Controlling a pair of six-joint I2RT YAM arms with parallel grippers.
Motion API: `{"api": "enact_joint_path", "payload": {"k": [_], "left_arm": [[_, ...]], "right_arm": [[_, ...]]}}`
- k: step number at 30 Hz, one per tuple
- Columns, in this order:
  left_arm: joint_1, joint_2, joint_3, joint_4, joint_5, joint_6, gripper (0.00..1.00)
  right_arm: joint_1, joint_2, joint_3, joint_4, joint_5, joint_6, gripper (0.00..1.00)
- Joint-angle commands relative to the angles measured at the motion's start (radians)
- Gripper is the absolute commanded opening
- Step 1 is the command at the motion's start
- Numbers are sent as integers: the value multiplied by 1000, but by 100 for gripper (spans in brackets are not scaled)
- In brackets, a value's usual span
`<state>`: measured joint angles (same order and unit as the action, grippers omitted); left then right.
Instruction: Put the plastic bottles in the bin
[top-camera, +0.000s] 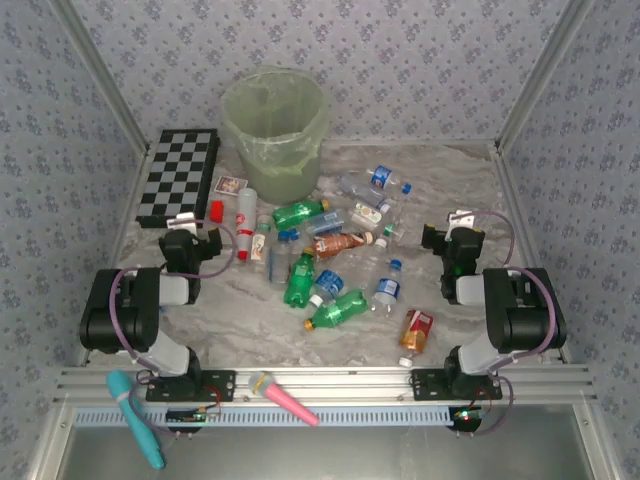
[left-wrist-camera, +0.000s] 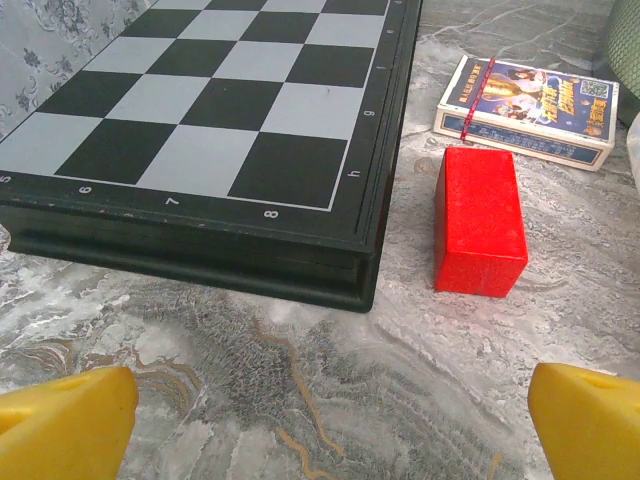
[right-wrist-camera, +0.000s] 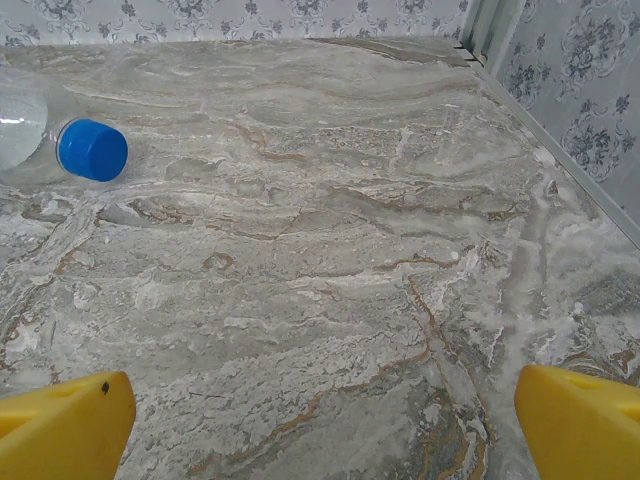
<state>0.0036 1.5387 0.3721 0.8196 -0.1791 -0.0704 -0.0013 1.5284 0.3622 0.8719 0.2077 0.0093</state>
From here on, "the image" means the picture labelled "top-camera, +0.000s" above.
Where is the playing card pack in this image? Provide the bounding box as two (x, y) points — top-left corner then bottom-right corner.
(214, 175), (250, 197)

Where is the clear bottle blue cap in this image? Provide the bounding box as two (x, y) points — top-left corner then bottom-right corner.
(268, 229), (294, 287)

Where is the green trash bin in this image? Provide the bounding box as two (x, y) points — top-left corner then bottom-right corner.
(223, 69), (330, 204)

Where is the green plastic bin liner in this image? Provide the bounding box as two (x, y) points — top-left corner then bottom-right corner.
(221, 65), (330, 177)

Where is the aluminium corner post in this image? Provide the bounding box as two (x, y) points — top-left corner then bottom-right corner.
(493, 0), (596, 154)
(47, 0), (152, 154)

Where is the black grey chessboard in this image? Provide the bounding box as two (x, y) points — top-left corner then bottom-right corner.
(135, 128), (222, 230)

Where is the clear bottle pale blue label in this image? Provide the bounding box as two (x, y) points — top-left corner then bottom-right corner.
(289, 209), (346, 240)

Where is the white bottle red cap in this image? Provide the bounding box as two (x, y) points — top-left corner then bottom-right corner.
(234, 187), (259, 262)

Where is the green bottle yellow cap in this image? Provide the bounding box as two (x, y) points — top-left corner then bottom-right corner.
(283, 247), (317, 309)
(303, 288), (370, 332)
(271, 198), (332, 231)

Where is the orange red label bottle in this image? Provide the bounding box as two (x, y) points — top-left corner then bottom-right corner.
(398, 308), (435, 369)

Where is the brown tea bottle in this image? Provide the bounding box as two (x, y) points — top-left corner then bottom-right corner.
(312, 230), (376, 260)

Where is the wide aluminium mounting rail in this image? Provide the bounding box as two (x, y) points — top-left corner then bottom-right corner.
(52, 364), (599, 405)

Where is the white label plastic bottle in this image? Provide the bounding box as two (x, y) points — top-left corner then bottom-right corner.
(348, 200), (385, 229)

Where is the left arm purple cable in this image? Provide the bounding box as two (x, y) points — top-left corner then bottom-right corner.
(108, 218), (239, 439)

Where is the grey metal sheet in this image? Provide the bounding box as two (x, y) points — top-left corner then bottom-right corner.
(64, 424), (594, 480)

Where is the thin aluminium edge strip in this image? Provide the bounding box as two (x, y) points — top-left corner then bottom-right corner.
(319, 138), (499, 150)

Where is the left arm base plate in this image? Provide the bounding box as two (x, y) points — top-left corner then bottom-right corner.
(145, 369), (237, 403)

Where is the blue slotted cable duct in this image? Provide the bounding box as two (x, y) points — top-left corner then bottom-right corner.
(73, 405), (454, 427)

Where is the Pepsi bottle white cap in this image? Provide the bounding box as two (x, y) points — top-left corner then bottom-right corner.
(308, 268), (346, 309)

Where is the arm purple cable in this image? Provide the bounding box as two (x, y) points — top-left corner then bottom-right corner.
(108, 218), (239, 439)
(452, 209), (559, 439)

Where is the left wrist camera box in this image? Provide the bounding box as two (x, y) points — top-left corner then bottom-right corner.
(166, 211), (197, 232)

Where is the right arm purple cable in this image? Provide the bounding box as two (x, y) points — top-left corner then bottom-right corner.
(452, 209), (559, 439)

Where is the clear bottle white cap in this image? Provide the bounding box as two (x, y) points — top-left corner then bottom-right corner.
(339, 238), (389, 296)

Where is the teal toy microphone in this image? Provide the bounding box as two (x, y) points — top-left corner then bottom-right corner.
(105, 369), (166, 471)

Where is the small green circuit board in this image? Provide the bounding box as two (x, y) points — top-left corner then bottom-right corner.
(166, 407), (222, 427)
(448, 405), (485, 430)

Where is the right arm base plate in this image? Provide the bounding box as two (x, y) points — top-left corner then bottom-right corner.
(409, 368), (504, 403)

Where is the Pepsi bottle blue cap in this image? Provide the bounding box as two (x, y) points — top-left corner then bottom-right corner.
(370, 258), (405, 317)
(368, 164), (414, 196)

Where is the pink toy microphone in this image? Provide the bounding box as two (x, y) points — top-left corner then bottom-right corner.
(247, 371), (320, 428)

